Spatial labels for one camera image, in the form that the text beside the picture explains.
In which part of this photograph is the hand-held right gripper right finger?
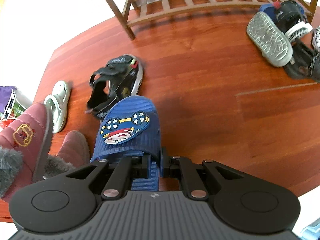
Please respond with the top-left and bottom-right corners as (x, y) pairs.
(161, 147), (245, 201)

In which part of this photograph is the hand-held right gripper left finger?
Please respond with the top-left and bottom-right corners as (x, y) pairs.
(65, 154), (152, 201)

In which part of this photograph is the blue car-print slipper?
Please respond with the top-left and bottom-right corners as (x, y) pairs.
(259, 1), (306, 23)
(90, 95), (162, 193)

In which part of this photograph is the pink fur-lined boot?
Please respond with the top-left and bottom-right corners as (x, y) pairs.
(44, 130), (90, 180)
(0, 102), (54, 203)

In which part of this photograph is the mint green clog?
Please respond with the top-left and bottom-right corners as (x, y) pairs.
(44, 80), (71, 134)
(246, 12), (294, 67)

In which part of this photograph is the brown wooden shoe rack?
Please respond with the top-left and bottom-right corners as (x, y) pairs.
(92, 0), (320, 40)

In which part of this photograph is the black leather ankle boot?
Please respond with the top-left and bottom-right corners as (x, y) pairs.
(284, 41), (320, 83)

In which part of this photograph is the purple mesh sandal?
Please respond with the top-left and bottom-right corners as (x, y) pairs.
(311, 25), (320, 53)

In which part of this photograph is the purple cloth bag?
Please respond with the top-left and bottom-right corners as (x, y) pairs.
(0, 86), (18, 115)

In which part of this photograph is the light blue object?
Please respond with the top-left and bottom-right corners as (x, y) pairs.
(299, 217), (320, 240)

